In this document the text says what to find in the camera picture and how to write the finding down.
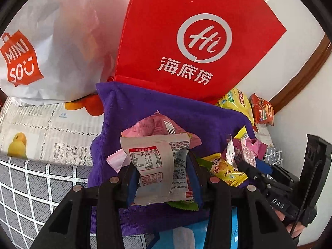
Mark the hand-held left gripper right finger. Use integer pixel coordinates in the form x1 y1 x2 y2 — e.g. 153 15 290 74
187 152 297 249

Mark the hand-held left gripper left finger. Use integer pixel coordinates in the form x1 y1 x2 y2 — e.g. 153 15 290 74
31 165 139 249

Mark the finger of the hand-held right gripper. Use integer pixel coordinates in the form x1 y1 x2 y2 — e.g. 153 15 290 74
255 159 301 187
237 161 273 200

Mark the pink yellow-ended candy packet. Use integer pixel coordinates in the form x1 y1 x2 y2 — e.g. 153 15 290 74
233 126 258 168

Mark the yellow cookie snack packet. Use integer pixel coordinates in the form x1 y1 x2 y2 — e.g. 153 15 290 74
201 154 248 187

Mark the light pink snack packet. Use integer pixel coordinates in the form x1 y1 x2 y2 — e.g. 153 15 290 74
107 149 131 170

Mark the grey white snack packet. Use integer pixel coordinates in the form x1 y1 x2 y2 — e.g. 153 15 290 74
120 133 194 206

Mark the person's right hand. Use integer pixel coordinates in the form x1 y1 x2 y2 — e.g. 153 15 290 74
274 205 318 239

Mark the lime green snack packet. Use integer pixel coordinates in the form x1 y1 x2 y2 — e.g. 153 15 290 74
166 198 200 211

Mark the magenta snack packet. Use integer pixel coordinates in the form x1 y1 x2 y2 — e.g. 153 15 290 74
249 137 268 159

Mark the silver foil snack packet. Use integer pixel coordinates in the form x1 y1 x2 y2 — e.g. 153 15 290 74
224 135 243 172

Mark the blue tissue pack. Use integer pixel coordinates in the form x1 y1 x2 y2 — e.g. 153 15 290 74
161 207 240 249

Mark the blue felt mat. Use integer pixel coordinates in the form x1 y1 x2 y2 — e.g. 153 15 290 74
148 232 162 249

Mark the red-orange snack packet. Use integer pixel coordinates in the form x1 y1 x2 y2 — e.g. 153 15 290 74
249 93 275 126

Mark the pink foil-edged snack packet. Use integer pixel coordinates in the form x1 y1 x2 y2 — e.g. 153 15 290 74
121 111 202 148

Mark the purple cloth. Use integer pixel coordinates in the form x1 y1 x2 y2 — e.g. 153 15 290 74
87 82 260 236

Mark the grey checked blanket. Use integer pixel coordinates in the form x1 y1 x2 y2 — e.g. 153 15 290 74
0 146 283 249

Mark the brown wooden trim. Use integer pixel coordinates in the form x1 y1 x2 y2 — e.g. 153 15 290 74
270 35 332 115

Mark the newspaper print fruit cloth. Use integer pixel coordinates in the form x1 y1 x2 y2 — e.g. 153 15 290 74
0 96 105 166

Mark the red paper bag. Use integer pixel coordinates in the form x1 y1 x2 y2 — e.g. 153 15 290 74
114 0 287 104

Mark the white plastic shopping bag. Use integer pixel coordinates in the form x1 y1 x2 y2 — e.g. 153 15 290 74
0 0 138 107

